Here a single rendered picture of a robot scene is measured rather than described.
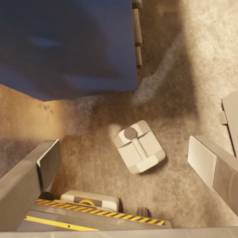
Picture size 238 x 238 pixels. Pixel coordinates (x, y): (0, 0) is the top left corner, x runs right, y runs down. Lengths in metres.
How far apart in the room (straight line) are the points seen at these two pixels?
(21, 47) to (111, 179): 0.71
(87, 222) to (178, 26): 1.05
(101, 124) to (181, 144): 0.43
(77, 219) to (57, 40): 0.54
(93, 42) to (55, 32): 0.09
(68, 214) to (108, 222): 0.14
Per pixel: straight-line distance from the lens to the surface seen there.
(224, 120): 0.93
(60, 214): 0.67
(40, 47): 0.45
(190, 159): 0.17
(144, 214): 0.81
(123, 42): 0.43
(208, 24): 1.16
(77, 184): 0.97
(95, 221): 0.64
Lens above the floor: 0.88
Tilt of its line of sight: 78 degrees down
